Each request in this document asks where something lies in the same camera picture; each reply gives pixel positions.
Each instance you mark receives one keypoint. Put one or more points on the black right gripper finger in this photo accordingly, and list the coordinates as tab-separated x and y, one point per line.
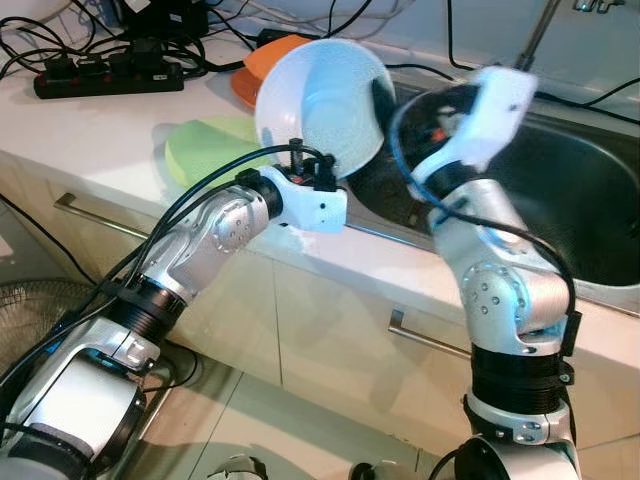
382	105

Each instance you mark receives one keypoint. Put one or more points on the white bowl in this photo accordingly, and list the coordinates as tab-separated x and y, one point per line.
320	100

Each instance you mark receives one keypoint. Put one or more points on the green plate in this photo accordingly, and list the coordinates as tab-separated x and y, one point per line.
200	150

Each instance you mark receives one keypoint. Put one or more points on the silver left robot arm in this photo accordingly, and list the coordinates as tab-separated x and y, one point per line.
210	235

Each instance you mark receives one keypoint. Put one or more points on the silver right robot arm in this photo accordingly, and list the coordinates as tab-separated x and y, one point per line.
510	300

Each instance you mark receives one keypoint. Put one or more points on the orange bowl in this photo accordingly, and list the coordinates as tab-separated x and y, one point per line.
270	58

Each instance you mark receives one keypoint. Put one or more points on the small black adapter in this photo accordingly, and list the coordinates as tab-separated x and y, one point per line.
275	37

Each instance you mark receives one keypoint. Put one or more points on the chrome faucet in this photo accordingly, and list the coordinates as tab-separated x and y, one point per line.
540	35

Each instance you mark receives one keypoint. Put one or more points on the orange plate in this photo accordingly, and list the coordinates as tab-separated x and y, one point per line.
243	92

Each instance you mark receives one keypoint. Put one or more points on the stainless steel sink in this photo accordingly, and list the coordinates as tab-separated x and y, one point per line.
590	200

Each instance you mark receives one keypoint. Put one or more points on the large black charger box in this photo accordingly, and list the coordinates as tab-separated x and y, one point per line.
170	18

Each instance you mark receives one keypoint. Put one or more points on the black power strip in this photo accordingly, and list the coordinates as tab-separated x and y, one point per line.
110	82

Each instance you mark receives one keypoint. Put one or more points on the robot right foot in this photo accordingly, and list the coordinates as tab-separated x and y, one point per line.
367	472

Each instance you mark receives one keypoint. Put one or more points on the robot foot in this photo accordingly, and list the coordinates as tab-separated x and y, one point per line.
367	472
240	470

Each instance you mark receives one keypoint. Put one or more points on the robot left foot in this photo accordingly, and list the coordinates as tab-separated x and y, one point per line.
240	470

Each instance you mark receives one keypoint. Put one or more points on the black floor fan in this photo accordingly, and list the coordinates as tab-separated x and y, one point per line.
25	310

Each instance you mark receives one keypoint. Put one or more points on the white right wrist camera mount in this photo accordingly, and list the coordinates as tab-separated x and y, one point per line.
495	110

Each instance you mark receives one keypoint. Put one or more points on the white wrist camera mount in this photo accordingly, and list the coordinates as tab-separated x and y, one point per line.
495	110
315	210

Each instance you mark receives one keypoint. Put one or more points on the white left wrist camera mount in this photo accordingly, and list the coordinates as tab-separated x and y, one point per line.
315	210

